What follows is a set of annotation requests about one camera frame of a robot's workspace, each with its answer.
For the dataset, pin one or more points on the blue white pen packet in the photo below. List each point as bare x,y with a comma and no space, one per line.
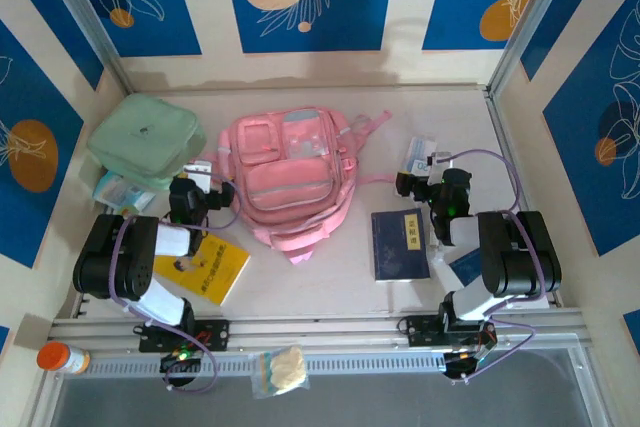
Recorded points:
417,154

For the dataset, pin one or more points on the blue book yellow label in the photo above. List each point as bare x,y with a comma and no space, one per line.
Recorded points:
467,269

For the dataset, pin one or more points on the dark blue book white label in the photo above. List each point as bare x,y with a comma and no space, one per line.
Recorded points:
395,247

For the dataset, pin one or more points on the pink backpack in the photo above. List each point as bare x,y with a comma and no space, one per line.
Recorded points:
285,182

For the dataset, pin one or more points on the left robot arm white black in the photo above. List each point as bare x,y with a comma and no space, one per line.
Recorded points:
110,262

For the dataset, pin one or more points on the mint green zip case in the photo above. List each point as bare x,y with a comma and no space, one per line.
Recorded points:
145,137

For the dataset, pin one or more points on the light blue tissue packet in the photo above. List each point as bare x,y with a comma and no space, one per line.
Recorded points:
120,194

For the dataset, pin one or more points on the black left controller board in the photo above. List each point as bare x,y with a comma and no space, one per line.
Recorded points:
175,364

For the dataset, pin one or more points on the black controller board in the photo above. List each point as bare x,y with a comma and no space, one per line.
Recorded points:
175,364
465,364

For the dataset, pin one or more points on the black right controller board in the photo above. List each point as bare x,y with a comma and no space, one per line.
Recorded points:
465,364

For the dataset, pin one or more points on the clear bag yellow contents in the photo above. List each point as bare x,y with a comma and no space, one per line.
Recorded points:
285,367

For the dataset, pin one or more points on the white bottle orange lid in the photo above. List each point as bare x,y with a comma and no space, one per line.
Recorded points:
55,357

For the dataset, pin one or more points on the grey front panel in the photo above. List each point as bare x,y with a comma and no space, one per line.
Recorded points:
400,402

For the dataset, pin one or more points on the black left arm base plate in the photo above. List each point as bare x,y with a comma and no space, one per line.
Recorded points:
215,334

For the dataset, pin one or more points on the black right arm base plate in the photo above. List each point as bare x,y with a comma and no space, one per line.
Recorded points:
420,332

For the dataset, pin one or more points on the aluminium front rail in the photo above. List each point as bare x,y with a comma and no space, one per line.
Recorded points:
325,329

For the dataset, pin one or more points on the aluminium frame post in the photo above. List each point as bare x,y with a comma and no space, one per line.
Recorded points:
86,17
532,17

